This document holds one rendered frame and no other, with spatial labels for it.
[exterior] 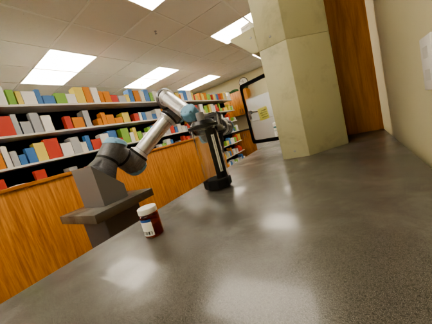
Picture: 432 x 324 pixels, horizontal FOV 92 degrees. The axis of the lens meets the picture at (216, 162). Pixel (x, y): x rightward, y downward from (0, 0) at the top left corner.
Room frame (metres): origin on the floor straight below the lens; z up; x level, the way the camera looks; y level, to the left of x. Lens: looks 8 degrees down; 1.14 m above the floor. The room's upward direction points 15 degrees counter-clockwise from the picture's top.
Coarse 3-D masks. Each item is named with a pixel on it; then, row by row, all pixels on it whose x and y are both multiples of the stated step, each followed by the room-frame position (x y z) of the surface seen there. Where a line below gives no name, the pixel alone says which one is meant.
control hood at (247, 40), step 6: (252, 30) 0.92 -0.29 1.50; (240, 36) 0.95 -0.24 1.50; (246, 36) 0.94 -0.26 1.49; (252, 36) 0.92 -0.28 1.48; (234, 42) 0.97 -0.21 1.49; (240, 42) 0.95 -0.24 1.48; (246, 42) 0.94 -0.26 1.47; (252, 42) 0.93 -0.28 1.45; (246, 48) 0.94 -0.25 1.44; (252, 48) 0.93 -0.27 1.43; (258, 54) 0.95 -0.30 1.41
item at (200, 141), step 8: (200, 128) 0.69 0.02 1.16; (208, 128) 0.70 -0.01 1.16; (216, 128) 0.73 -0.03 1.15; (192, 136) 0.73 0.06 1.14; (200, 136) 0.70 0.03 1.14; (200, 144) 0.70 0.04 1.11; (200, 152) 0.71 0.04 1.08; (208, 152) 0.70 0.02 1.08; (200, 160) 0.72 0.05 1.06; (208, 160) 0.70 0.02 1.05; (224, 160) 0.73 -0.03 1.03; (208, 168) 0.70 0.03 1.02; (208, 176) 0.70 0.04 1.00; (216, 176) 0.70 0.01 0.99
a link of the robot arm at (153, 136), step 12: (168, 108) 1.28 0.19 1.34; (168, 120) 1.30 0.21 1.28; (180, 120) 1.35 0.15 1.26; (156, 132) 1.26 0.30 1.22; (144, 144) 1.24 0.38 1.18; (132, 156) 1.19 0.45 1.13; (144, 156) 1.22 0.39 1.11; (120, 168) 1.19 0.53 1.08; (132, 168) 1.19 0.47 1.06; (144, 168) 1.24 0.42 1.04
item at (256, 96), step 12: (252, 84) 1.34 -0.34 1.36; (264, 84) 1.27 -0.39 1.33; (252, 96) 1.36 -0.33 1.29; (264, 96) 1.28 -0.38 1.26; (252, 108) 1.38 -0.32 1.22; (264, 108) 1.30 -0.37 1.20; (252, 120) 1.40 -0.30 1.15; (264, 120) 1.32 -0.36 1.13; (264, 132) 1.33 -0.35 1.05; (276, 132) 1.26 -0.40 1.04
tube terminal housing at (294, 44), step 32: (256, 0) 0.90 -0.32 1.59; (288, 0) 0.86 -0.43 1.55; (320, 0) 0.89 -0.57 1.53; (256, 32) 0.91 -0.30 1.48; (288, 32) 0.86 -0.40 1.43; (320, 32) 0.89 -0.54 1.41; (288, 64) 0.86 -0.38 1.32; (320, 64) 0.88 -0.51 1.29; (288, 96) 0.87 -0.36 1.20; (320, 96) 0.87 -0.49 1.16; (288, 128) 0.89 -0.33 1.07; (320, 128) 0.87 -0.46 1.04
